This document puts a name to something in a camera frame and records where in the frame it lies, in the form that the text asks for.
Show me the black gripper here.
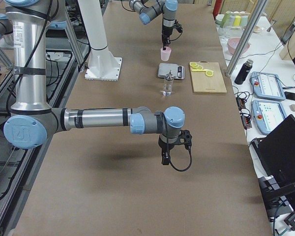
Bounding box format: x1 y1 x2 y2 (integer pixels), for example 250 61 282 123
162 27 182 51
158 130 192 165

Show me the pink plastic cup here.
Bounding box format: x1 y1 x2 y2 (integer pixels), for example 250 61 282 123
160 47 172 61

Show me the digital kitchen scale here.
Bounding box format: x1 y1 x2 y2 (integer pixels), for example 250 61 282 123
157 63 185 80

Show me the glass sauce bottle metal spout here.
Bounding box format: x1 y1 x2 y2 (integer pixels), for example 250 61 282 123
162 70 174 96

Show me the green cup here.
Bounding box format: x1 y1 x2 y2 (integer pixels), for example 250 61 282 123
220 11 232 28

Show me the yellow cup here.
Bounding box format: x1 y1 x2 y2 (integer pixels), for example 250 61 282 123
233 15 241 27

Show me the yellow plastic knife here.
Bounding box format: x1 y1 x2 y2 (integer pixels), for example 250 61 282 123
191 69 207 72

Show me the bamboo cutting board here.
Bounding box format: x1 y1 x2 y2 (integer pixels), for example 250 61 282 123
189 61 227 94

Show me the pink bowl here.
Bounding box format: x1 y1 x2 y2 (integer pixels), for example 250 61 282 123
227 37 250 55

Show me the black water bottle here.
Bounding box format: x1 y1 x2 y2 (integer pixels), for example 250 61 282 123
234 59 253 85

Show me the blue teach pendant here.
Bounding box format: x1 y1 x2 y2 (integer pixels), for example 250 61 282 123
250 71 286 101
252 99 287 135

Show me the black monitor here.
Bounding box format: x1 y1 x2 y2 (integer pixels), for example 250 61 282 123
250 114 295 236

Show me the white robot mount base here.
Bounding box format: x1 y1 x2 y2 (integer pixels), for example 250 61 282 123
78 0 122 81

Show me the aluminium frame post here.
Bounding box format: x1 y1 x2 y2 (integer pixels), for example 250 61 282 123
225 0 268 77

